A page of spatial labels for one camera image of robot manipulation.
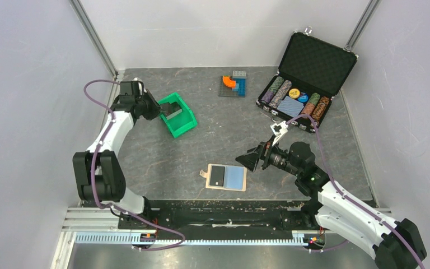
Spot blue lego bricks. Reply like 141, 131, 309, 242
232, 78, 246, 98

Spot dark card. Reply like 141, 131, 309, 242
161, 102, 183, 120

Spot black poker chip case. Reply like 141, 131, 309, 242
255, 31, 358, 128

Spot blue playing card deck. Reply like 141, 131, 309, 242
277, 96, 305, 118

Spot pink grey chip stack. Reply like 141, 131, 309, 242
269, 80, 292, 109

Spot green red chip stack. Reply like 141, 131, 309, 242
300, 93, 321, 116

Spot grey lego baseplate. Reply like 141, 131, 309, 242
218, 83, 241, 98

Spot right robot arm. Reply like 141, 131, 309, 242
236, 140, 427, 268

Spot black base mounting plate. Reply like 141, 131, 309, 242
118, 200, 321, 240

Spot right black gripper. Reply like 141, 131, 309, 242
235, 134, 301, 177

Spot orange black chip stack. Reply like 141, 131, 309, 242
310, 96, 331, 128

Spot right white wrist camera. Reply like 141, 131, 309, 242
270, 121, 288, 146

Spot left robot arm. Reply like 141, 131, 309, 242
72, 78, 161, 229

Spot beige leather card holder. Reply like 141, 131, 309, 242
199, 164, 247, 192

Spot grey lego brick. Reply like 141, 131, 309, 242
231, 71, 247, 79

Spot white slotted cable duct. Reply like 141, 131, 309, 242
74, 231, 324, 247

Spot orange curved lego piece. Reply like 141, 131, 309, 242
222, 76, 237, 89

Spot purple green chip stack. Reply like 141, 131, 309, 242
260, 76, 284, 104

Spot yellow dealer chip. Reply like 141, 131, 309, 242
288, 88, 301, 99

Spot green plastic bin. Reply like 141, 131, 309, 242
158, 92, 198, 138

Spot blue dealer chip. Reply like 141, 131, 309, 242
297, 94, 309, 103

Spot black card in holder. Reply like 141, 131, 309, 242
209, 165, 225, 187

